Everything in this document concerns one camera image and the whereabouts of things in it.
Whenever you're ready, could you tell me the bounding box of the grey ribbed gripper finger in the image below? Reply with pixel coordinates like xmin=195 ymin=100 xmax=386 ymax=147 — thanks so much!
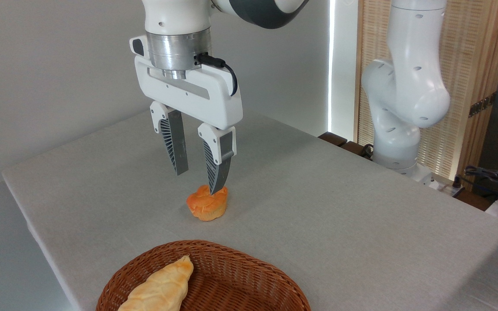
xmin=198 ymin=123 xmax=237 ymax=195
xmin=150 ymin=101 xmax=189 ymax=176

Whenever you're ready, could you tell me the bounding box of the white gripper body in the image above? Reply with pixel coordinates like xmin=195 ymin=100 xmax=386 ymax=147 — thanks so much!
xmin=130 ymin=35 xmax=243 ymax=130

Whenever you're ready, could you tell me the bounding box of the long pale braided bread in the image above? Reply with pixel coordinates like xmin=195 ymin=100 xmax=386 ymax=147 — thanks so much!
xmin=118 ymin=255 xmax=195 ymax=311

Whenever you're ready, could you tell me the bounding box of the round orange bread roll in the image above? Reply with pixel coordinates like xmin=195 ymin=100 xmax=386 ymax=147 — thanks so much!
xmin=186 ymin=185 xmax=229 ymax=222

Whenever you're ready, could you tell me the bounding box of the dark brown wooden stand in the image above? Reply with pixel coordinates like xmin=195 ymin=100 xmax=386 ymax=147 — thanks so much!
xmin=318 ymin=132 xmax=373 ymax=160

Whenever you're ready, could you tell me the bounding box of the brown wicker basket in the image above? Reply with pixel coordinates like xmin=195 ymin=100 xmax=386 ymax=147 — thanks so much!
xmin=96 ymin=240 xmax=311 ymax=311

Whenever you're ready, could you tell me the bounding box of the grey tablecloth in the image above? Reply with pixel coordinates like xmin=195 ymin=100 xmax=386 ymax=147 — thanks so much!
xmin=2 ymin=108 xmax=498 ymax=311

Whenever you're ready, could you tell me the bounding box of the metal screen hinge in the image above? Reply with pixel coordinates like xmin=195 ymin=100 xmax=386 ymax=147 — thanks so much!
xmin=469 ymin=92 xmax=497 ymax=118

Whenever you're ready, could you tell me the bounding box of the wooden slatted folding screen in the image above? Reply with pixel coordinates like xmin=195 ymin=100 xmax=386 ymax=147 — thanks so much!
xmin=355 ymin=0 xmax=498 ymax=190

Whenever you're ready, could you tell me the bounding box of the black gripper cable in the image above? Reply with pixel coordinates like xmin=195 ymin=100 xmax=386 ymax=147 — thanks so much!
xmin=196 ymin=53 xmax=238 ymax=96

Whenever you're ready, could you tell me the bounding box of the black cable bundle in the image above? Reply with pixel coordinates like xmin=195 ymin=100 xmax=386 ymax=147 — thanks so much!
xmin=464 ymin=165 xmax=498 ymax=203

